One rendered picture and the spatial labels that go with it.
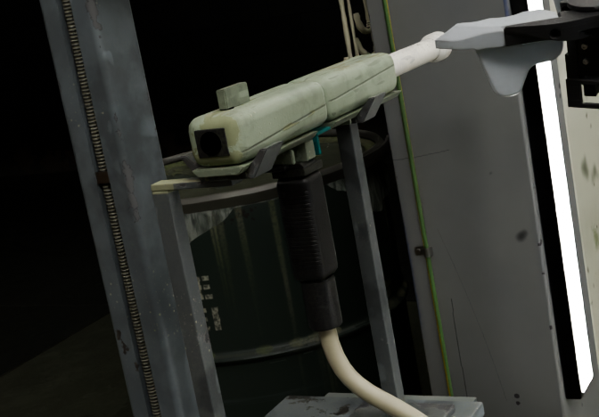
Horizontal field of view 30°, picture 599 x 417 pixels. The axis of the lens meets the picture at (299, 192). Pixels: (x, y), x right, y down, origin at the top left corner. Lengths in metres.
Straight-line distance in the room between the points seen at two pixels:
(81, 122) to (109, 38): 0.08
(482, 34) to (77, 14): 0.37
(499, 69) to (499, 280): 0.61
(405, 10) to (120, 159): 0.51
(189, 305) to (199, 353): 0.04
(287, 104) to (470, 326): 0.64
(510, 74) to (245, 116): 0.20
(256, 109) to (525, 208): 0.60
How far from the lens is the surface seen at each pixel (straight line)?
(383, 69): 1.07
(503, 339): 1.46
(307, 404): 1.20
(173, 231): 0.91
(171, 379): 1.06
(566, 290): 1.43
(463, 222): 1.43
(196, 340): 0.93
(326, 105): 0.97
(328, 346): 0.98
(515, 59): 0.85
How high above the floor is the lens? 1.25
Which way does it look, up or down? 12 degrees down
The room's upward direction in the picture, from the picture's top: 11 degrees counter-clockwise
